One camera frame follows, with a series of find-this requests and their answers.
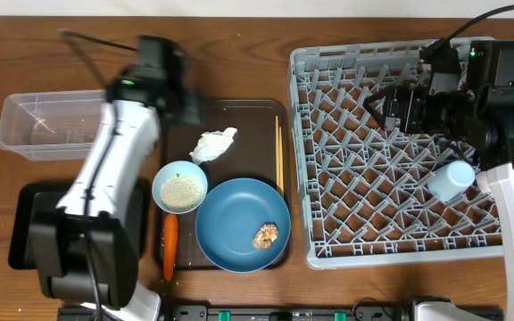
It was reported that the orange carrot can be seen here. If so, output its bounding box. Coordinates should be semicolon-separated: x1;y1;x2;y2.
163;214;178;281

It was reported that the black waste tray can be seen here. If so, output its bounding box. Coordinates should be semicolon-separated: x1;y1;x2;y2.
8;177;151;270

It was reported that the pink cup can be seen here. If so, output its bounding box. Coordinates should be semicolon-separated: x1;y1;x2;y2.
476;171;492;193

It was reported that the wooden chopstick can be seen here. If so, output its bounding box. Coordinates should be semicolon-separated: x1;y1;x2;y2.
278;127;285;198
275;116;281;195

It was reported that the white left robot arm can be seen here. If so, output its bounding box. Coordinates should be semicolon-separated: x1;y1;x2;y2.
29;36;205;320

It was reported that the clear plastic bin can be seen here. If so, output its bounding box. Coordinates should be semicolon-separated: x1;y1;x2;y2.
0;90;104;161

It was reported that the dark blue plate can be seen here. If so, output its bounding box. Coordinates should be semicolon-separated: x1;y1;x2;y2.
195;177;291;273

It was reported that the grey dishwasher rack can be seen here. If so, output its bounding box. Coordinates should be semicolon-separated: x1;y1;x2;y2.
287;41;503;270

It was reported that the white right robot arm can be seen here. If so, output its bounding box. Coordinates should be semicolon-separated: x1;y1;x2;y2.
363;39;514;320

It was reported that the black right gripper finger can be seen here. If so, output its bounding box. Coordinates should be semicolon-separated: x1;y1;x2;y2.
362;100;386;129
363;86;394;104

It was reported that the white rice pile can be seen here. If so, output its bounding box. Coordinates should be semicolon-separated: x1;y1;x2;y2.
160;174;205;212

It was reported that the light blue cup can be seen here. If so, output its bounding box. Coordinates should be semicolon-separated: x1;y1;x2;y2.
427;160;476;202

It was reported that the brown food scrap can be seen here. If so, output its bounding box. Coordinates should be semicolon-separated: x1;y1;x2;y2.
253;223;279;250

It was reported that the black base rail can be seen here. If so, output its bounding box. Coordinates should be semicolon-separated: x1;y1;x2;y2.
159;305;410;321

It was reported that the light blue rice bowl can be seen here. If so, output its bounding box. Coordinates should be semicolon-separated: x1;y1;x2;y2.
152;160;208;214

